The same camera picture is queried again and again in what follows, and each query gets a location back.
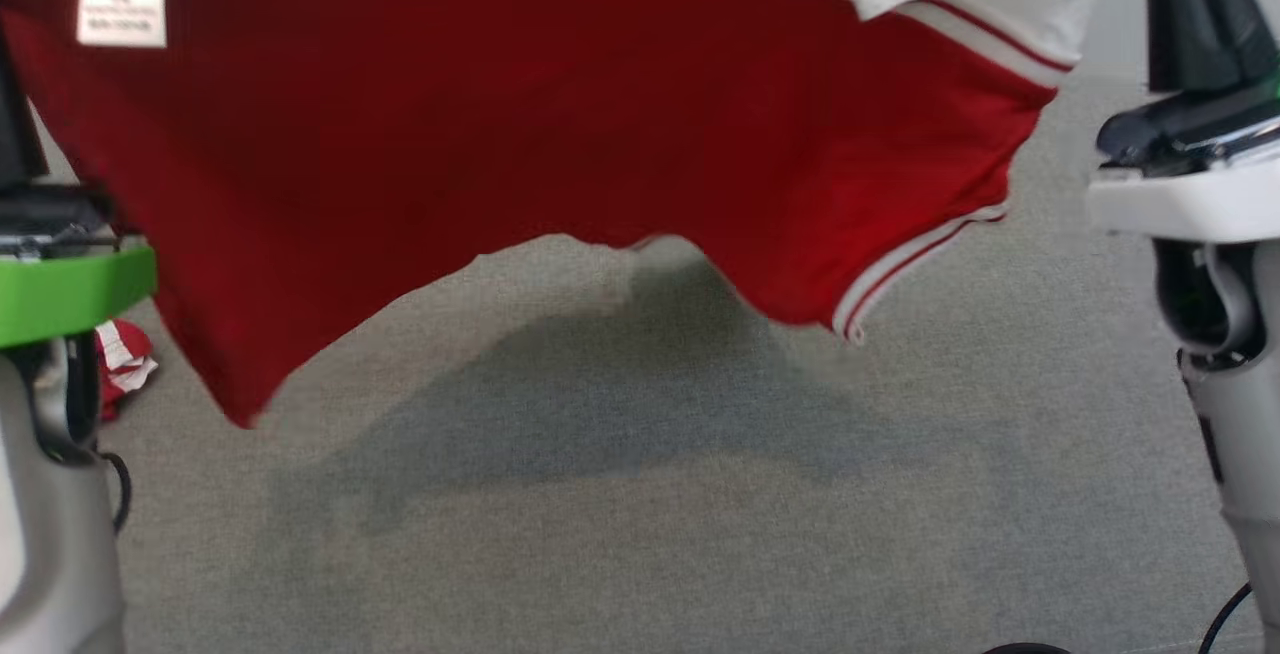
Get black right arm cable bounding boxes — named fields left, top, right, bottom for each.
left=1196, top=582, right=1257, bottom=654

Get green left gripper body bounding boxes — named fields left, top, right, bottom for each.
left=0, top=179, right=159, bottom=351

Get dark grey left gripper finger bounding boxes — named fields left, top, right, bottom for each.
left=0, top=26, right=48, bottom=185

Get red shirt white striped sleeves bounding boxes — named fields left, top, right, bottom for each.
left=0, top=0, right=1141, bottom=431

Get red garment white band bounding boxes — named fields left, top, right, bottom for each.
left=94, top=319, right=160, bottom=423

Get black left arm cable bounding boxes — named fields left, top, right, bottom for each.
left=100, top=450, right=134, bottom=536

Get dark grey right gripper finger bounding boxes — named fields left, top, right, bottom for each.
left=1195, top=0, right=1280, bottom=93
left=1147, top=0, right=1199, bottom=95

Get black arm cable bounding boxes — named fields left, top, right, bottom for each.
left=1196, top=582, right=1257, bottom=654
left=100, top=450, right=134, bottom=536

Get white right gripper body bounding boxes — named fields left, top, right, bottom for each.
left=1084, top=84, right=1280, bottom=244

